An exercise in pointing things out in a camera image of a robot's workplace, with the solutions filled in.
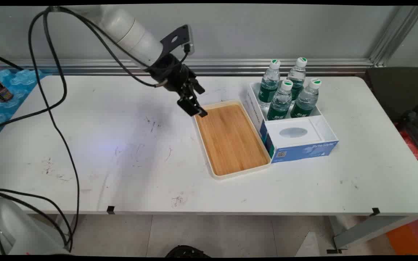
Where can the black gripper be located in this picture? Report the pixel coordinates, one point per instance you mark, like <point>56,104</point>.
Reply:
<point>171,74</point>

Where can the green label water bottle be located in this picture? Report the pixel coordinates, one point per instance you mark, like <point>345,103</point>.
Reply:
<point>296,78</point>
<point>279,103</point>
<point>269,85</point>
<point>305,101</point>

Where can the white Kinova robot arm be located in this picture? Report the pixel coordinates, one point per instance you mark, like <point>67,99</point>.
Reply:
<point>132,34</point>

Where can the bamboo tray with cream rim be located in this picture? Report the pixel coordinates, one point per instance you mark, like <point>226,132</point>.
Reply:
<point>230,139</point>

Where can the white and blue organizer box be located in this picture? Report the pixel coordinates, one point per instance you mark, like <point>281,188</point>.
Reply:
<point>303,150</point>

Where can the black tape marker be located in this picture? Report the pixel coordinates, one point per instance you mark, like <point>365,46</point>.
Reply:
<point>376,211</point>
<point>111,209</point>

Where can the black round floor object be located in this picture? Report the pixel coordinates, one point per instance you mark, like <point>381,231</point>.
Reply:
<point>187,252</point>

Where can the blue bubble plastic sheet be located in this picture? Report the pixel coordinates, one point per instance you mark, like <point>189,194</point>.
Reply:
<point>16,83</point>

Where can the grey table leg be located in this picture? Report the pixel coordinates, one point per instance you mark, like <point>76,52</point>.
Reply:
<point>368,230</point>

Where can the red bag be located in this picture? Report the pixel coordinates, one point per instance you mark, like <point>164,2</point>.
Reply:
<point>410,145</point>

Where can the orange box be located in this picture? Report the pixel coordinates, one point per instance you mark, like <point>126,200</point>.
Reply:
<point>410,237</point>

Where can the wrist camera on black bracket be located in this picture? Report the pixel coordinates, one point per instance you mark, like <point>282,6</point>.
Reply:
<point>174,38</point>

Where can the aluminium frame rail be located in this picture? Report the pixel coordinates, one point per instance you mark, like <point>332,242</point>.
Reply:
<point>267,66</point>

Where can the aluminium frame post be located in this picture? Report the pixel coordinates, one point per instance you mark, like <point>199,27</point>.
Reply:
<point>397,34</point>

